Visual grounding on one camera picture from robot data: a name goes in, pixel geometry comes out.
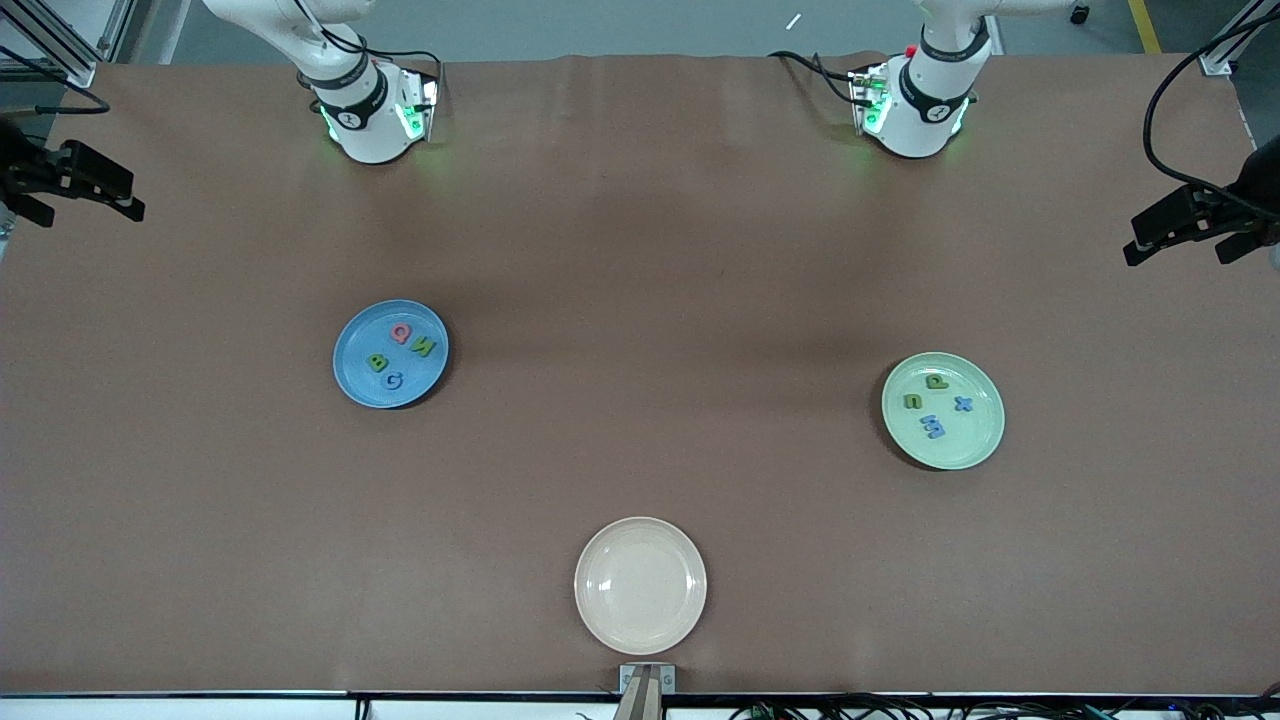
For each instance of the green foam uppercase B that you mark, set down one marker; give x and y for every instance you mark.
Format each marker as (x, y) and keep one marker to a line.
(378, 362)

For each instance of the blue foam lowercase m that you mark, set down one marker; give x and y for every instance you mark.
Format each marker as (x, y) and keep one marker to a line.
(935, 427)

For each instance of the brown table mat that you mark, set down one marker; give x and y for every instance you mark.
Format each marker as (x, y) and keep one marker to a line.
(640, 200)

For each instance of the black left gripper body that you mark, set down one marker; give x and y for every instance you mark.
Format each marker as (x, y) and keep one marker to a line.
(1262, 178)

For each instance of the green plate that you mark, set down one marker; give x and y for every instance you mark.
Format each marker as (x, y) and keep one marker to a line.
(975, 440)

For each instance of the blue foam uppercase G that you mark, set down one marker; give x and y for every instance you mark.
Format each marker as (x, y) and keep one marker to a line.
(394, 380)

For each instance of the pink foam uppercase Q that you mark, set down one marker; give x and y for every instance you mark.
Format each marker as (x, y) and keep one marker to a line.
(402, 333)

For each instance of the green foam uppercase N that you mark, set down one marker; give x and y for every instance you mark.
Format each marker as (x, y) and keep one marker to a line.
(423, 348)

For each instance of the white table edge rail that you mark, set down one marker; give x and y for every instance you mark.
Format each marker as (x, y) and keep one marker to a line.
(200, 710)

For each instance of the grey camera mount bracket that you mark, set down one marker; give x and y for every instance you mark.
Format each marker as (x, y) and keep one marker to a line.
(647, 680)

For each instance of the beige plate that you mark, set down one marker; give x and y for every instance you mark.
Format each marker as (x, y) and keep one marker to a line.
(640, 585)

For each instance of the blue plate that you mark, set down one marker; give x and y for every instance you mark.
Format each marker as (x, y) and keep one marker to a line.
(355, 335)

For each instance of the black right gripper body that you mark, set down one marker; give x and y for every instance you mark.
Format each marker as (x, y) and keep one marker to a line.
(18, 158)

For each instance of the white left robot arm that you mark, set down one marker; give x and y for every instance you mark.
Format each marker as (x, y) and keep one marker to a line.
(920, 110)

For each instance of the green foam lowercase p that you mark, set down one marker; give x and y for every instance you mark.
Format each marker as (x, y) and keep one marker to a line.
(937, 381)

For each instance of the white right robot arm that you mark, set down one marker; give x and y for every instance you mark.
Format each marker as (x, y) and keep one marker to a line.
(360, 110)

